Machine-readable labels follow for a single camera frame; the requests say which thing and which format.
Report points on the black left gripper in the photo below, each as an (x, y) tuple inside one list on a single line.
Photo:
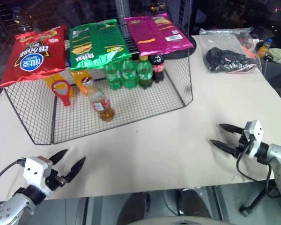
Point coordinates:
[(53, 180)]

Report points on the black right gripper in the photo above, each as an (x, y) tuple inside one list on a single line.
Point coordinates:
[(242, 146)]

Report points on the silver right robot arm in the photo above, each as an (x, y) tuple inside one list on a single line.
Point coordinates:
[(279, 159)]

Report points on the red plastic loop handle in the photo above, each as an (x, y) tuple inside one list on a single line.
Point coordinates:
[(66, 100)]

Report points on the glass bottle amber drink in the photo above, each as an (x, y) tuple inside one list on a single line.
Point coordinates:
[(100, 105)]

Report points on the orange soda bottle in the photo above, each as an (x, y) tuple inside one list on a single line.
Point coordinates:
[(78, 78), (47, 81)]

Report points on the small orange bottle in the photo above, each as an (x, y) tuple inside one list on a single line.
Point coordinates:
[(264, 50)]

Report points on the dark cola bottle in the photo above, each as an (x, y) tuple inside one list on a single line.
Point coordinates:
[(157, 69)]

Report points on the black tripod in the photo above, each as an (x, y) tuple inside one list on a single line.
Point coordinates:
[(255, 201)]

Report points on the dark rounded shape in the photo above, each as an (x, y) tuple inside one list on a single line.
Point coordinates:
[(194, 204)]

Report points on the black bundle in bag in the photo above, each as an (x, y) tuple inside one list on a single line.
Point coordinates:
[(222, 58)]

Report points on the orange item in bag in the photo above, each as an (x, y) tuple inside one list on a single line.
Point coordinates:
[(249, 52)]

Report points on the black round base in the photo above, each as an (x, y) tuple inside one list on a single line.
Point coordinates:
[(189, 53)]

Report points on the pale green cloth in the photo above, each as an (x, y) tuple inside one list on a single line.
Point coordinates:
[(278, 55)]

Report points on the clear plastic bag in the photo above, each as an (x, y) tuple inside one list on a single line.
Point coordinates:
[(224, 37)]

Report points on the red chip bag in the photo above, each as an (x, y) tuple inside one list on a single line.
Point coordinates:
[(32, 58)]

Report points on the green chip bag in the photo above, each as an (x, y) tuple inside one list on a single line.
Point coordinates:
[(96, 44)]

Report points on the magenta chip bag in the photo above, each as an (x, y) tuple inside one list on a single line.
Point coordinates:
[(154, 35)]

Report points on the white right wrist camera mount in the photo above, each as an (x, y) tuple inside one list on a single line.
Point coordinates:
[(255, 136)]

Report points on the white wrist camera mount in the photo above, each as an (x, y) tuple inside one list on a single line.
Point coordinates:
[(255, 136), (35, 167)]

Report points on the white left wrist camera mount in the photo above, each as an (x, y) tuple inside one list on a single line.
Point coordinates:
[(35, 167)]

